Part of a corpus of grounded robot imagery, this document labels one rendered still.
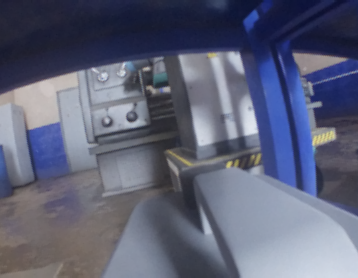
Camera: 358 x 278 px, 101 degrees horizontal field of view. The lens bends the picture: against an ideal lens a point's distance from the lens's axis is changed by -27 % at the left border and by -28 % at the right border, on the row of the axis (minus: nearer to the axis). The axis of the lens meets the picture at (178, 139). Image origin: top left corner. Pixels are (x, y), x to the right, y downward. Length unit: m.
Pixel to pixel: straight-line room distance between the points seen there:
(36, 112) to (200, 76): 5.31
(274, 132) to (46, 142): 5.43
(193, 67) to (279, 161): 0.48
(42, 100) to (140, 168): 4.36
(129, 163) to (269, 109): 1.54
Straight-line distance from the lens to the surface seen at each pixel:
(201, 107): 0.75
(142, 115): 1.78
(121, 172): 1.88
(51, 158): 5.58
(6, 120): 4.97
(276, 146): 0.49
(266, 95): 0.49
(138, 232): 0.17
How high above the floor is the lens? 0.43
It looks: 2 degrees down
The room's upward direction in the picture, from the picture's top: 12 degrees counter-clockwise
